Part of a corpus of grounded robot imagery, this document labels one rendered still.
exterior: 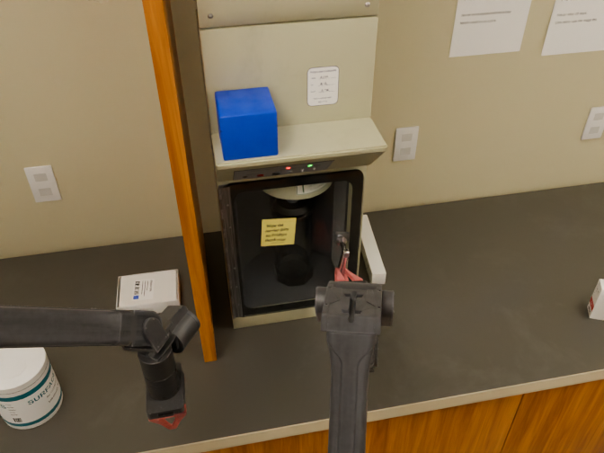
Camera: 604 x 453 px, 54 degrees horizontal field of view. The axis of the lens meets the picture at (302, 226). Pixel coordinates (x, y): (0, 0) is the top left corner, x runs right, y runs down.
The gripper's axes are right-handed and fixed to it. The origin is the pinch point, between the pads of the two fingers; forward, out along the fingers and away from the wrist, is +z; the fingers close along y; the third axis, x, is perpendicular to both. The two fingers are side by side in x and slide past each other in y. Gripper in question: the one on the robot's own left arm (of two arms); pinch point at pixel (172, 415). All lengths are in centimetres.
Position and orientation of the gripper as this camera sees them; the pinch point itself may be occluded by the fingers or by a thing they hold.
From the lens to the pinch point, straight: 120.2
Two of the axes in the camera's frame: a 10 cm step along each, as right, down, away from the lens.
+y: -2.0, -6.2, 7.6
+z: 0.1, 7.7, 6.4
